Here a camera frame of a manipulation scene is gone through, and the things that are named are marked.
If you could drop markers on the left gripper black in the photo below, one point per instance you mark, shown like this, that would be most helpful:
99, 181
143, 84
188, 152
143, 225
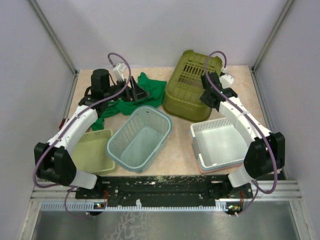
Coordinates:
135, 93

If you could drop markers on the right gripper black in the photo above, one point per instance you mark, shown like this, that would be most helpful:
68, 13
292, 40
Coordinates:
203, 98

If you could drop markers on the large olive green container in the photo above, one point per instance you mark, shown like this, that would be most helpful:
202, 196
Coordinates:
184, 89

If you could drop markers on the white perforated tray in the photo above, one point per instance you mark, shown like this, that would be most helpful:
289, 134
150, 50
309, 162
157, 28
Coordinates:
217, 131

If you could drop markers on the light blue perforated basket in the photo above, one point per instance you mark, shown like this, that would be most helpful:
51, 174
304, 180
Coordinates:
139, 141

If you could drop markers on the pale yellow-green perforated basket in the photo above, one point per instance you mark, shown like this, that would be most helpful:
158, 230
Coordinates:
90, 153

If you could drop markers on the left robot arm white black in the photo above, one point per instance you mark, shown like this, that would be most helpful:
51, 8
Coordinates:
53, 161

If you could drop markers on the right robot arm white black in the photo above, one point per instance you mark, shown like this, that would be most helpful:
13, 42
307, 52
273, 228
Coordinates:
266, 150

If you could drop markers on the green cloth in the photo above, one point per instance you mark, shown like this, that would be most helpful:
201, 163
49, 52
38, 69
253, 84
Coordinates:
156, 89

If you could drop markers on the blue grey perforated tray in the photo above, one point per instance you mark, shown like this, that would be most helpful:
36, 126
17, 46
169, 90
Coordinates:
232, 149

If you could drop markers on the pink perforated tray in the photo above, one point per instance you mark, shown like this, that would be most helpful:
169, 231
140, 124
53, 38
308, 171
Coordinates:
213, 160

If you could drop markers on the maroon white striped sock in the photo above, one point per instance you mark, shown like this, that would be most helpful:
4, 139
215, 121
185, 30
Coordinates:
63, 122

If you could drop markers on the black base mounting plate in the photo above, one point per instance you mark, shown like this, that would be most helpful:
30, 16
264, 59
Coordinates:
164, 190

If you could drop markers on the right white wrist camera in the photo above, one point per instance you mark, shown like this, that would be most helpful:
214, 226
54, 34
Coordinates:
226, 80

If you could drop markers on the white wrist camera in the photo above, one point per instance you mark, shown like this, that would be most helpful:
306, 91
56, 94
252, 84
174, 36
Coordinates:
119, 70
226, 80

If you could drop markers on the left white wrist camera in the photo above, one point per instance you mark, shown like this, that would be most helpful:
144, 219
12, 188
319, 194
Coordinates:
119, 70

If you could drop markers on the white slotted cable duct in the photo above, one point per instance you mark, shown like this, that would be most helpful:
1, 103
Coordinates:
92, 206

